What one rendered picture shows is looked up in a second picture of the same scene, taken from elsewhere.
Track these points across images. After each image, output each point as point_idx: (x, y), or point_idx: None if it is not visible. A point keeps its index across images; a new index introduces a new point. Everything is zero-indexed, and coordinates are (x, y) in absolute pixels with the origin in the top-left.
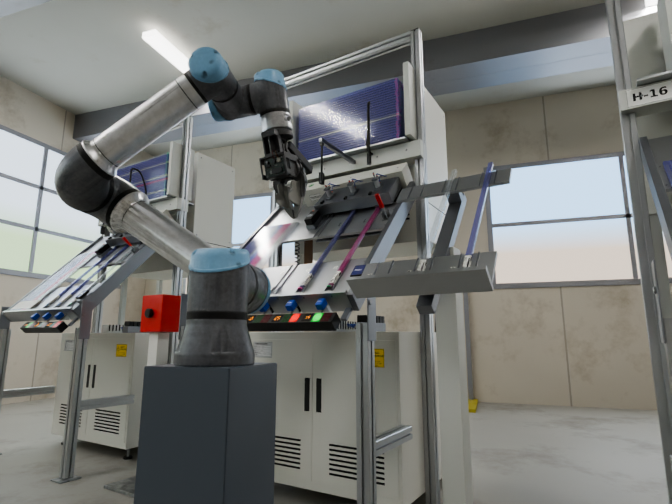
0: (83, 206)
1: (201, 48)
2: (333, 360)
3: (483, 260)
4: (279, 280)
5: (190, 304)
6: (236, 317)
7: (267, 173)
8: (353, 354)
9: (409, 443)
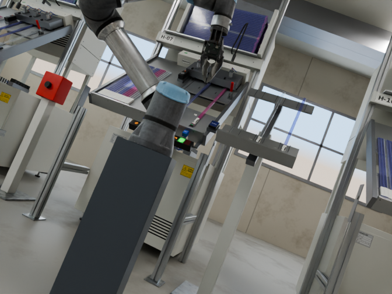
0: (93, 15)
1: None
2: None
3: (291, 151)
4: None
5: (153, 112)
6: (174, 130)
7: (206, 51)
8: (177, 165)
9: (188, 224)
